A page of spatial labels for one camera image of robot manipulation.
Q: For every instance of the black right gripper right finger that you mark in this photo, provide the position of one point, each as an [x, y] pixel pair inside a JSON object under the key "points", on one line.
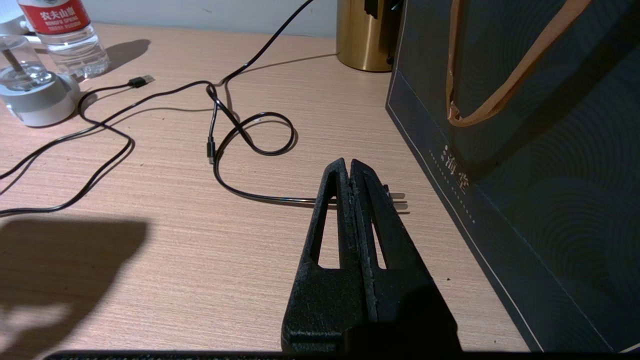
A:
{"points": [[400, 280]]}

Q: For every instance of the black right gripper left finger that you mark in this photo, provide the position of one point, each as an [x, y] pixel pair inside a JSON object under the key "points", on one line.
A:
{"points": [[325, 300]]}

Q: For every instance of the gold desk lamp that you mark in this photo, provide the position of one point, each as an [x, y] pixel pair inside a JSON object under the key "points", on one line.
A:
{"points": [[360, 35]]}

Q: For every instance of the red capped water bottle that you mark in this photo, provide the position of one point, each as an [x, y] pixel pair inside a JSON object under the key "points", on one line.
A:
{"points": [[70, 45]]}

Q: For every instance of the clear dome grey base gadget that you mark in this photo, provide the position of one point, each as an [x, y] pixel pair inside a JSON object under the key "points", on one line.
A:
{"points": [[35, 100]]}

